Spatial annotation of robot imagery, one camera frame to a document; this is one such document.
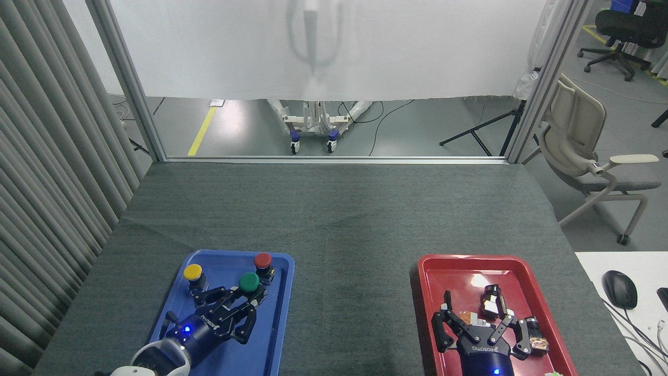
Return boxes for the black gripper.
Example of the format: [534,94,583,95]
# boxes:
[164,285,270,367]
[431,290,534,376]

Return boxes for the green push button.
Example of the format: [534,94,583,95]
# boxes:
[238,272,262,302]

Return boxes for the yellow push button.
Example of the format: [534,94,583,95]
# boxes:
[183,264,210,298]

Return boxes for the red push button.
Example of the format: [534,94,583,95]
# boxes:
[254,253,276,286]

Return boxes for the blue plastic tray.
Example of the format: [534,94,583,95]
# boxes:
[149,250,295,376]

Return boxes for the red plastic tray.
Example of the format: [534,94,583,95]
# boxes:
[417,254,579,376]

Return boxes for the black computer mouse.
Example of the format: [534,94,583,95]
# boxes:
[602,270,639,310]

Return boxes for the white desk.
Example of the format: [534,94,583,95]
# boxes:
[575,252,668,376]

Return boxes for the yellow floor tape strip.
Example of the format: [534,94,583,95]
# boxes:
[187,107,218,157]

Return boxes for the white stand on wheels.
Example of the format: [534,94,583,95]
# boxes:
[268,99,374,155]

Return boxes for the black tripod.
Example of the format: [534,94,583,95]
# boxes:
[439,99,529,157]

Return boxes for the beige office chair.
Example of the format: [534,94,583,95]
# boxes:
[522,73,662,246]

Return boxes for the grey pleated curtain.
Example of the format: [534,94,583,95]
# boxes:
[0,0,145,376]

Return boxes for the black office chair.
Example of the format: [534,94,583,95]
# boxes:
[577,0,668,82]

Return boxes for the black and white switch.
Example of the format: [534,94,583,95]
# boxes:
[480,285,510,320]

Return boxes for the black switch with copper end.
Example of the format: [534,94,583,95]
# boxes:
[521,315,552,357]

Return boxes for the grey desk cables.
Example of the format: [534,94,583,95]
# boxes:
[599,298,668,376]

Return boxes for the silver aluminium rail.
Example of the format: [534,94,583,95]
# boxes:
[164,156,510,166]

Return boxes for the black floor cable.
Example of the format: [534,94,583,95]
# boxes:
[368,99,415,157]

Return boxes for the silver aluminium post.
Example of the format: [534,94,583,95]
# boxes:
[500,0,591,165]
[85,0,168,162]

